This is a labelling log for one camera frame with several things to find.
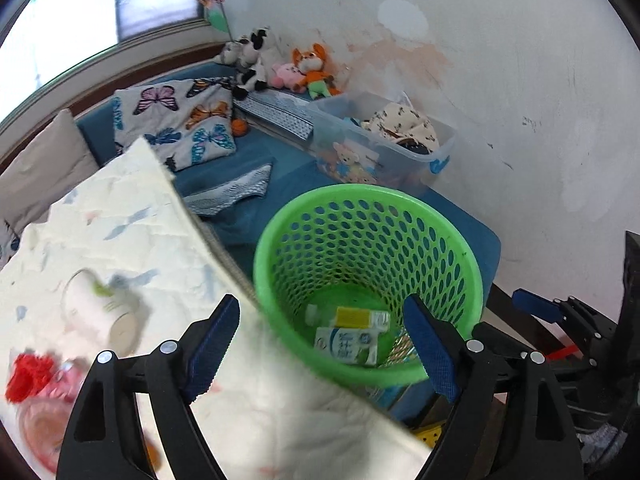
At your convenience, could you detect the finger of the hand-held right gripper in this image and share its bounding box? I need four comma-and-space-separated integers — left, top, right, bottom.
547, 357, 603, 386
511, 287, 618, 348

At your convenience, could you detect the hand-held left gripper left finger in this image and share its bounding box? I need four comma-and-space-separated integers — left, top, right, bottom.
56, 294, 241, 480

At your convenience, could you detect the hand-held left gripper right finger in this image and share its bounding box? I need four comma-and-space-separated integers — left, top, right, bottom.
402, 294, 586, 480

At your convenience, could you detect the white paper cup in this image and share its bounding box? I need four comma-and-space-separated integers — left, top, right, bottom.
62, 270, 151, 356

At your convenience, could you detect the green perforated plastic basket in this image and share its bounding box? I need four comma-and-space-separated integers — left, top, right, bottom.
252, 184, 485, 388

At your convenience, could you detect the clear pink plastic bag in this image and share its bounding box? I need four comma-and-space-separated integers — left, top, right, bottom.
15, 357, 96, 476

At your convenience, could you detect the red yarn bundle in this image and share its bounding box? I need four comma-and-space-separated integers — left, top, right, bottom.
5, 352, 53, 403

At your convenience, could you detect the yellow white carton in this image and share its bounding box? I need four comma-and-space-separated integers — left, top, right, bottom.
306, 305, 392, 333

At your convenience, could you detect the white green milk carton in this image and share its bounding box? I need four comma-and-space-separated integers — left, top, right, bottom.
314, 326, 381, 367

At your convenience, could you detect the yellow perforated plastic piece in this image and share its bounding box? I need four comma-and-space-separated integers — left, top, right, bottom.
414, 422, 447, 450

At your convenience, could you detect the cream quilted table cover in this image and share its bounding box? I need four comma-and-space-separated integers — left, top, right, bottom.
0, 137, 432, 480

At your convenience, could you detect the clear plastic storage box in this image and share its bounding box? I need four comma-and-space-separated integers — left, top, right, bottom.
307, 92, 458, 193

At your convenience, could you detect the cream patterned clothing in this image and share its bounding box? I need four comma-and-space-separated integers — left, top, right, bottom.
345, 92, 441, 156

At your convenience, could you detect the butterfly print pillow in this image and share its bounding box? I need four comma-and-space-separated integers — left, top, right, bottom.
112, 76, 237, 173

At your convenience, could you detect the grey white patterned strip cloth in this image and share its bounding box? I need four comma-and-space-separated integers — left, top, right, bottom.
234, 94, 316, 141

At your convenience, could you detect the beige cushion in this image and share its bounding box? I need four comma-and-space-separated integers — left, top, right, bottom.
0, 109, 101, 233

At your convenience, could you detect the pink pig plush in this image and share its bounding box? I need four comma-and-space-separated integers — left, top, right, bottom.
271, 62, 307, 92

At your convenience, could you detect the black white cow plush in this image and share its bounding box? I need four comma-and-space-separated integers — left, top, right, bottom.
232, 27, 281, 101

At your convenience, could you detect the grey white plush toy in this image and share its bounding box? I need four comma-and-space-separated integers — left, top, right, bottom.
215, 37, 251, 66

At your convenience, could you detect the orange fox plush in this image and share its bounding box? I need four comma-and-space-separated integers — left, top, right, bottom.
291, 42, 341, 101

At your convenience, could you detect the colourful pinwheel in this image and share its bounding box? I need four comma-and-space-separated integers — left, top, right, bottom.
195, 0, 236, 43

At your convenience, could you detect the window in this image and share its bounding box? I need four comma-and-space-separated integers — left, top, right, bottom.
0, 0, 211, 121

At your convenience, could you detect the brown wooden backrest rail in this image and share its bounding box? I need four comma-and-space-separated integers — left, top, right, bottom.
0, 42, 226, 171

